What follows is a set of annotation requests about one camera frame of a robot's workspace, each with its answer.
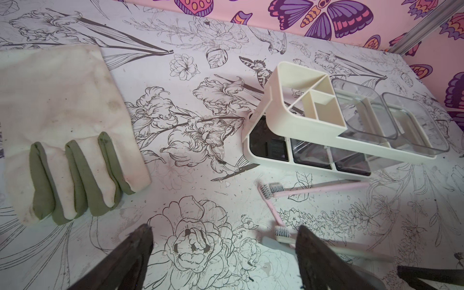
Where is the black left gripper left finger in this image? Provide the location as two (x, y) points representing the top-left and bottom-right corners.
(70, 224), (153, 290)

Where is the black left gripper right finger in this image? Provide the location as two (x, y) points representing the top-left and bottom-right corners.
(296, 225), (375, 290)

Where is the pink toothbrush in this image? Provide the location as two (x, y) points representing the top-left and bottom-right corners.
(258, 184), (286, 227)
(267, 181), (370, 198)

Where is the white toothbrush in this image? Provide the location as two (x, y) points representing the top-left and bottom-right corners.
(274, 225), (396, 263)

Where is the grey toothbrush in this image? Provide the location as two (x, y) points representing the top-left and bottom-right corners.
(262, 237), (385, 290)

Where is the cream toothbrush holder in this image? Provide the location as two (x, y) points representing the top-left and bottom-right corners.
(242, 62), (450, 180)

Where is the beige green-fingered glove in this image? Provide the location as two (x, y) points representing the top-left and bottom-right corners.
(1, 45), (151, 225)

